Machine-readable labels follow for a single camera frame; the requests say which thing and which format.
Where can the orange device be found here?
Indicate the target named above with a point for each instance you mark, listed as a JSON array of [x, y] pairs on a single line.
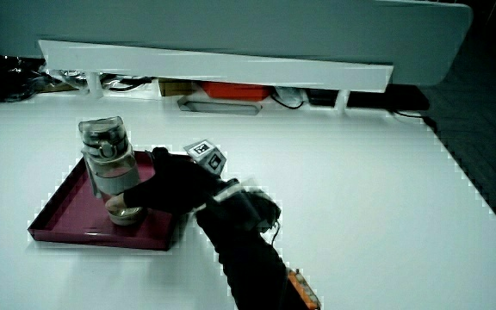
[[304, 289]]

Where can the orange box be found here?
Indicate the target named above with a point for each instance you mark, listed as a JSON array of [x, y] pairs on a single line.
[[235, 91]]

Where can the brown cardboard box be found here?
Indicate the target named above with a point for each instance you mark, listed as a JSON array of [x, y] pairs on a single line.
[[177, 87]]

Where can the white desk shelf riser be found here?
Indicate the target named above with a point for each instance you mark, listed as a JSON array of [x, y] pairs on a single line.
[[213, 66]]

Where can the person's right hand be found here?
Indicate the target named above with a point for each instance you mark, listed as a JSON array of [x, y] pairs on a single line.
[[175, 185]]

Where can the clear plastic bottle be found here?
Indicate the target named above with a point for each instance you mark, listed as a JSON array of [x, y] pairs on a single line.
[[111, 172]]

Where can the maroon tray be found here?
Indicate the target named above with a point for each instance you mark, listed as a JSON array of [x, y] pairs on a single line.
[[76, 215]]

